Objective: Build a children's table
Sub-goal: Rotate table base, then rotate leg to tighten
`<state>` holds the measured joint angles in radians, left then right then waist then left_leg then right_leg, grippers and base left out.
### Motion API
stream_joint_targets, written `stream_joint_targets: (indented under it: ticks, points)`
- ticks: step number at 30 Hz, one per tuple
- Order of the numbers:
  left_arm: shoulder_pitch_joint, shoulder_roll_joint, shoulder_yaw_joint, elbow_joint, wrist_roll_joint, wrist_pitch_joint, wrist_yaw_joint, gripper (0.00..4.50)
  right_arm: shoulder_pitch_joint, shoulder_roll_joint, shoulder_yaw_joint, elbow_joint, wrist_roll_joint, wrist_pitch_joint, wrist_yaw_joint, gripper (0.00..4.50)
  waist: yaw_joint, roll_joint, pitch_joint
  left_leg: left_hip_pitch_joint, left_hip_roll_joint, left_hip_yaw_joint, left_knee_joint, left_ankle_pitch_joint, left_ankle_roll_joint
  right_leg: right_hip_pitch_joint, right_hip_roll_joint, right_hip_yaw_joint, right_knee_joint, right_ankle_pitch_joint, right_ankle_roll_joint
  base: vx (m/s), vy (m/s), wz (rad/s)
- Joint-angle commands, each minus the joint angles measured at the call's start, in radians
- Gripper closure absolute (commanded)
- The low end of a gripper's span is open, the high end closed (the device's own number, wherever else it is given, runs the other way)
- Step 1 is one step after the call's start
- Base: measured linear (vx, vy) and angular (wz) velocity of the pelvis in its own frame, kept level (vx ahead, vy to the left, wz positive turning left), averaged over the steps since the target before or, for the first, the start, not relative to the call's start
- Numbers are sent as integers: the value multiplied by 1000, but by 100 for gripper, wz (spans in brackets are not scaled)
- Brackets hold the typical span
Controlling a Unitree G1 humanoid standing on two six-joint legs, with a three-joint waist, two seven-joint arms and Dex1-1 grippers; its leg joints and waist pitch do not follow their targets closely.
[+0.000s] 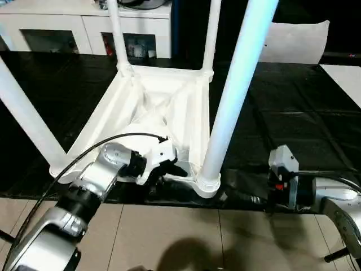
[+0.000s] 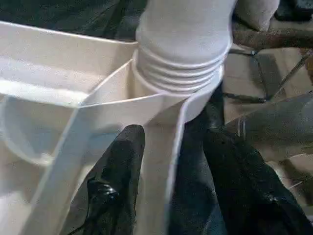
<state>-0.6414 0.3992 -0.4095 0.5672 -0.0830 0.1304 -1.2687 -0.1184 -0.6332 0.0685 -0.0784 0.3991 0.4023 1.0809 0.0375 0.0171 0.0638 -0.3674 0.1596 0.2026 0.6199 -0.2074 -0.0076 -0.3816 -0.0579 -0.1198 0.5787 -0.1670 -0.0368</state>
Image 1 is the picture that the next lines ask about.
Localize black left camera cable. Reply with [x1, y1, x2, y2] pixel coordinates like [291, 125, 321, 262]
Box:
[7, 132, 170, 271]

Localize grey cushion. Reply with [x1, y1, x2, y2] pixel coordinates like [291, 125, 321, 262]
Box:
[257, 19, 331, 65]

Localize white plastic table leg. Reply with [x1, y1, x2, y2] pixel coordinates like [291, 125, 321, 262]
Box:
[200, 0, 223, 77]
[106, 0, 134, 77]
[0, 57, 68, 171]
[196, 0, 280, 196]

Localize thin black metal rail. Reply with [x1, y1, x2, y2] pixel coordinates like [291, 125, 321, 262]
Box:
[323, 51, 361, 59]

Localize white flat board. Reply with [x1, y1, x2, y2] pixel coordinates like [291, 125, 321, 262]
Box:
[319, 63, 361, 110]

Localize white cabinet with glass doors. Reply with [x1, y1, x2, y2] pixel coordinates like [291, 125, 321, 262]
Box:
[0, 5, 173, 59]

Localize grey round bag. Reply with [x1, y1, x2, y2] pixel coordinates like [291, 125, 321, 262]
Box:
[117, 0, 170, 10]

